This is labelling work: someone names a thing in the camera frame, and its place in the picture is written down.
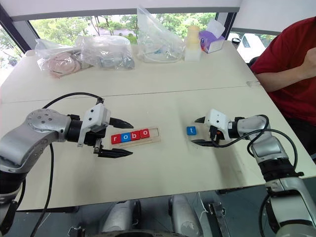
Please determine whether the purple tissue box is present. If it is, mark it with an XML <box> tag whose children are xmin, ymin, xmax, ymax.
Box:
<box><xmin>198</xmin><ymin>19</ymin><xmax>226</xmax><ymax>54</ymax></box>

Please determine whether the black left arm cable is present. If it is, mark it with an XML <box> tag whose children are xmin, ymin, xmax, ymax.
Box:
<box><xmin>29</xmin><ymin>92</ymin><xmax>106</xmax><ymax>237</ymax></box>

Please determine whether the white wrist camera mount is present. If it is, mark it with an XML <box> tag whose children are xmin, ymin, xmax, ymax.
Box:
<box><xmin>77</xmin><ymin>103</ymin><xmax>111</xmax><ymax>147</ymax></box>
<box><xmin>205</xmin><ymin>108</ymin><xmax>233</xmax><ymax>143</ymax></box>

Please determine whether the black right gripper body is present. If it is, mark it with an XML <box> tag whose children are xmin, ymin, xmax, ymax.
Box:
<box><xmin>209</xmin><ymin>125</ymin><xmax>222</xmax><ymax>144</ymax></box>

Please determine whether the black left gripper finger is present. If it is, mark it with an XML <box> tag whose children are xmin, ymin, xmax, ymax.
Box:
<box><xmin>108</xmin><ymin>118</ymin><xmax>134</xmax><ymax>129</ymax></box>
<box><xmin>97</xmin><ymin>148</ymin><xmax>134</xmax><ymax>158</ymax></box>

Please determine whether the tall clear plastic bag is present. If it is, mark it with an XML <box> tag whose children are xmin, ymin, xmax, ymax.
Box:
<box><xmin>136</xmin><ymin>6</ymin><xmax>186</xmax><ymax>64</ymax></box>

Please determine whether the wooden letter tray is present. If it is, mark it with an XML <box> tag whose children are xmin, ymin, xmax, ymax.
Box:
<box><xmin>110</xmin><ymin>126</ymin><xmax>161</xmax><ymax>146</ymax></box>

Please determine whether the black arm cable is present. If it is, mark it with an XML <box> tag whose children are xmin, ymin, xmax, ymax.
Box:
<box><xmin>209</xmin><ymin>114</ymin><xmax>305</xmax><ymax>177</ymax></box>
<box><xmin>29</xmin><ymin>92</ymin><xmax>106</xmax><ymax>237</ymax></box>

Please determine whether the white vehicle outside window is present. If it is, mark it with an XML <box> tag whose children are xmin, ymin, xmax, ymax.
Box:
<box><xmin>239</xmin><ymin>33</ymin><xmax>274</xmax><ymax>63</ymax></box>

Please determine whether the dark metal bracket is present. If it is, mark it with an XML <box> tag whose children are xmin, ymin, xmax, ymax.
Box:
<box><xmin>208</xmin><ymin>201</ymin><xmax>227</xmax><ymax>237</ymax></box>

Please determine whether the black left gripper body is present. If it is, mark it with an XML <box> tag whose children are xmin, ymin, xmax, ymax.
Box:
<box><xmin>83</xmin><ymin>124</ymin><xmax>107</xmax><ymax>155</ymax></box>

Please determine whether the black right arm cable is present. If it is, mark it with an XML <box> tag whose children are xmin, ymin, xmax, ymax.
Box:
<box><xmin>209</xmin><ymin>114</ymin><xmax>305</xmax><ymax>177</ymax></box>

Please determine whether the person in red shirt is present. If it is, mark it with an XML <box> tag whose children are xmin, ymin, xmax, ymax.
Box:
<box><xmin>250</xmin><ymin>16</ymin><xmax>316</xmax><ymax>162</ymax></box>

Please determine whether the person's bare hand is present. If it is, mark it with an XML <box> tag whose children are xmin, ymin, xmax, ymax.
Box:
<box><xmin>303</xmin><ymin>46</ymin><xmax>316</xmax><ymax>73</ymax></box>

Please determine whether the silver rounded robot leg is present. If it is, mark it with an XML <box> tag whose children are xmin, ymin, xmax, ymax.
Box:
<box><xmin>168</xmin><ymin>194</ymin><xmax>203</xmax><ymax>236</ymax></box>
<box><xmin>100</xmin><ymin>199</ymin><xmax>142</xmax><ymax>235</ymax></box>

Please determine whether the plastic bag with pink items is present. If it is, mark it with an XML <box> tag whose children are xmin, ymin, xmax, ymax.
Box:
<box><xmin>34</xmin><ymin>38</ymin><xmax>85</xmax><ymax>79</ymax></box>

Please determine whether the cream white plastic bottle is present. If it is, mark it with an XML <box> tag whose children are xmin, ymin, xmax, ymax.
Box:
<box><xmin>184</xmin><ymin>25</ymin><xmax>202</xmax><ymax>63</ymax></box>

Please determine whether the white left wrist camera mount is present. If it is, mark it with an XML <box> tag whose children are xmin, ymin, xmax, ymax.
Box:
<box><xmin>77</xmin><ymin>103</ymin><xmax>111</xmax><ymax>147</ymax></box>

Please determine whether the plastic bag with grey part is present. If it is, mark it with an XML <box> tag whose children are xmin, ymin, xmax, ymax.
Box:
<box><xmin>75</xmin><ymin>34</ymin><xmax>136</xmax><ymax>72</ymax></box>

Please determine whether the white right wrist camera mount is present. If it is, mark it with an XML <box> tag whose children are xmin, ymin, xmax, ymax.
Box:
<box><xmin>205</xmin><ymin>108</ymin><xmax>233</xmax><ymax>143</ymax></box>

